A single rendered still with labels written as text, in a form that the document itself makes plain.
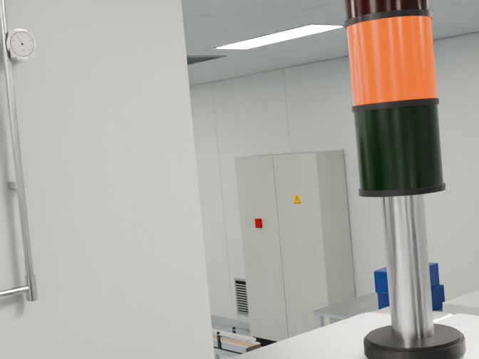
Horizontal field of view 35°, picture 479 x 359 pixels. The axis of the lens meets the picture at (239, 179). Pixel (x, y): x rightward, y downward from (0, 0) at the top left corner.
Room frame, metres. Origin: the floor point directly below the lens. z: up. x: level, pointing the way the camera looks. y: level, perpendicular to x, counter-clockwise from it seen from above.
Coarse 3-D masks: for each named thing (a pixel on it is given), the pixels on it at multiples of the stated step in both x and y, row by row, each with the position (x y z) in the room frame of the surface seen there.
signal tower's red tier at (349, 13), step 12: (348, 0) 0.44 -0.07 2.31; (360, 0) 0.43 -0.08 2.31; (372, 0) 0.43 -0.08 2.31; (384, 0) 0.43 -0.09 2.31; (396, 0) 0.42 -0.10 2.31; (408, 0) 0.43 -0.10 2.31; (420, 0) 0.43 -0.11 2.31; (348, 12) 0.44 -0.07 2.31; (360, 12) 0.43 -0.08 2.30; (372, 12) 0.43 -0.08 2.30
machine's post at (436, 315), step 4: (384, 308) 0.57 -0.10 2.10; (388, 308) 0.57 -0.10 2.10; (372, 312) 0.56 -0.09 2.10; (376, 312) 0.56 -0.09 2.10; (380, 312) 0.56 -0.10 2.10; (384, 312) 0.56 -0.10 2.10; (388, 312) 0.56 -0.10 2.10; (436, 312) 0.55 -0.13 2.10; (440, 312) 0.55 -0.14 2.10; (444, 312) 0.54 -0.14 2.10; (436, 316) 0.53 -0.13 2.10; (440, 316) 0.53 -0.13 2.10; (444, 316) 0.53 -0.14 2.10; (448, 316) 0.54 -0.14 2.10; (436, 320) 0.53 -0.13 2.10; (440, 320) 0.53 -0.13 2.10
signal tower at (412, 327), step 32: (384, 192) 0.43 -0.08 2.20; (416, 192) 0.42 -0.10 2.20; (384, 224) 0.45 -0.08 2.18; (416, 224) 0.44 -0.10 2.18; (416, 256) 0.44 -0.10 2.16; (416, 288) 0.44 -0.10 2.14; (416, 320) 0.44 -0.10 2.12; (384, 352) 0.43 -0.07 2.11; (416, 352) 0.42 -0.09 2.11; (448, 352) 0.42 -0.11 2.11
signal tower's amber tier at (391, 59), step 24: (360, 24) 0.43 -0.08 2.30; (384, 24) 0.43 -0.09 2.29; (408, 24) 0.43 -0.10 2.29; (360, 48) 0.43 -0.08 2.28; (384, 48) 0.43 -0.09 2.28; (408, 48) 0.43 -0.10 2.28; (432, 48) 0.44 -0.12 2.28; (360, 72) 0.44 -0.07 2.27; (384, 72) 0.43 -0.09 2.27; (408, 72) 0.42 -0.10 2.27; (432, 72) 0.43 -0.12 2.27; (360, 96) 0.44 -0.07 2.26; (384, 96) 0.43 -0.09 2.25; (408, 96) 0.42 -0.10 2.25; (432, 96) 0.43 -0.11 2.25
